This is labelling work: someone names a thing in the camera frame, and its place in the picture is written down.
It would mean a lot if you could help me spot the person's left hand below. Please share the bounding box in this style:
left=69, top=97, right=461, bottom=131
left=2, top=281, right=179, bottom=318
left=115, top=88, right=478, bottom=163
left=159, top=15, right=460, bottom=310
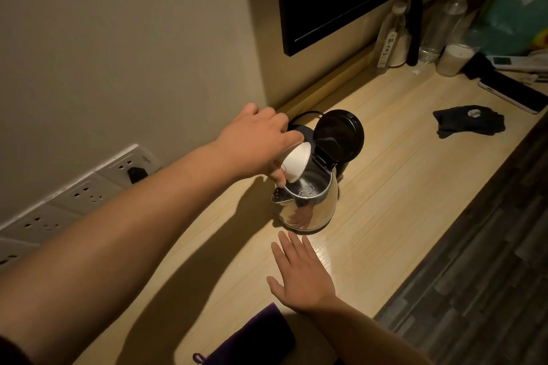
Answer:
left=213, top=102, right=305, bottom=188

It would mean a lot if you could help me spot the person's right hand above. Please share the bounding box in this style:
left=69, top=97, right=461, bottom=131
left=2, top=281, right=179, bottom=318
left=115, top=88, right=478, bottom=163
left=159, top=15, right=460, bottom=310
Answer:
left=266, top=231, right=337, bottom=314

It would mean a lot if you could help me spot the white paper cup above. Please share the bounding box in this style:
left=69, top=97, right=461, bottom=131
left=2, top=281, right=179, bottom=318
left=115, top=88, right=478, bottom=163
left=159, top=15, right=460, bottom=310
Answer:
left=274, top=141, right=313, bottom=184

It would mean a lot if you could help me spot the person's left forearm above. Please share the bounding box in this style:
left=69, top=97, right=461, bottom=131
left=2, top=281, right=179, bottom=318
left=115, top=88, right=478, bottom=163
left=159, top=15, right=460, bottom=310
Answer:
left=0, top=141, right=240, bottom=365

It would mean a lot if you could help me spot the person's right forearm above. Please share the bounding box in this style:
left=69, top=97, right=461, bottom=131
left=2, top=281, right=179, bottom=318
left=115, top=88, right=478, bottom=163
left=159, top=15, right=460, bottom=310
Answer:
left=306, top=295, right=435, bottom=365

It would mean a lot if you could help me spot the stainless steel electric kettle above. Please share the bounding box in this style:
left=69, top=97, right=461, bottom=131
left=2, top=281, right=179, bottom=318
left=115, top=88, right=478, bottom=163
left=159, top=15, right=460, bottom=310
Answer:
left=271, top=109, right=366, bottom=234

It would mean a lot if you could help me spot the purple cloth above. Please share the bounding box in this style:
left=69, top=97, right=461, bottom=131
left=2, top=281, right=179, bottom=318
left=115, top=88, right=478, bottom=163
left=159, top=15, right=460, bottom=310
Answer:
left=192, top=302, right=297, bottom=365

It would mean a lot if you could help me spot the clear bottle with white label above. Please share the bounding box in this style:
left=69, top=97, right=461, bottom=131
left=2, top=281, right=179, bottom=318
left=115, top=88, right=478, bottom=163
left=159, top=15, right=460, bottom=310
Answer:
left=372, top=1, right=408, bottom=75

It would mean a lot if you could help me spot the black glove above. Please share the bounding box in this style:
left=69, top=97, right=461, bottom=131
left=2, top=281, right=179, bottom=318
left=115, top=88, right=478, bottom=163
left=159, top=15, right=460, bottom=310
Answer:
left=432, top=105, right=506, bottom=139

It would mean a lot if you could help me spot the black stick-shaped device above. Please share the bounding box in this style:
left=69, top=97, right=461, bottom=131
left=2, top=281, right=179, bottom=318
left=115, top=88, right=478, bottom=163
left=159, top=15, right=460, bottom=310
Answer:
left=405, top=0, right=425, bottom=67

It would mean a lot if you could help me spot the white plastic cup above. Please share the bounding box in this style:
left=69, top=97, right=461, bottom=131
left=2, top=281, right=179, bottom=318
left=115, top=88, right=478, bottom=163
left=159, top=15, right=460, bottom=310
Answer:
left=436, top=29, right=486, bottom=78

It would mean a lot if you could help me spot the clear plastic water bottle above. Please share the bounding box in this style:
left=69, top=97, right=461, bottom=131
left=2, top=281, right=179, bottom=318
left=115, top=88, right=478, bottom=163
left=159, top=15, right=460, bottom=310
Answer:
left=419, top=0, right=472, bottom=64

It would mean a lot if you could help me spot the black smartphone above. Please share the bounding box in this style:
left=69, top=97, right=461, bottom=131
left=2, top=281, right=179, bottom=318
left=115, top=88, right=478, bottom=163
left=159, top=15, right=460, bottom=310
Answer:
left=478, top=70, right=548, bottom=115

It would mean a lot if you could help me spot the white remote control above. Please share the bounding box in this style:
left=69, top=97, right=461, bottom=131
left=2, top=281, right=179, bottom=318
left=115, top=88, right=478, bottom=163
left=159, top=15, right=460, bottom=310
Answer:
left=486, top=54, right=548, bottom=74

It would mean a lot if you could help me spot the green plastic bag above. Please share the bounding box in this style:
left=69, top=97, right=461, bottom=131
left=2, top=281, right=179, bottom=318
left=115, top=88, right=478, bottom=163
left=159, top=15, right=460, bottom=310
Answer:
left=477, top=0, right=548, bottom=58

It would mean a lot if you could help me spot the black kettle power cord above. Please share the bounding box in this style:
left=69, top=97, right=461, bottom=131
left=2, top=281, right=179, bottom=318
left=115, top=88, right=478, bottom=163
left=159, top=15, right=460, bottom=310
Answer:
left=289, top=110, right=327, bottom=127

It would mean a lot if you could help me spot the white wall socket panel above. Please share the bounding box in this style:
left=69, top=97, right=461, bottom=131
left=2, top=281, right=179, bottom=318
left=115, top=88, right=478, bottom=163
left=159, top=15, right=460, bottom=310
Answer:
left=46, top=171, right=126, bottom=218
left=0, top=202, right=83, bottom=246
left=0, top=237, right=40, bottom=272
left=95, top=143, right=164, bottom=191

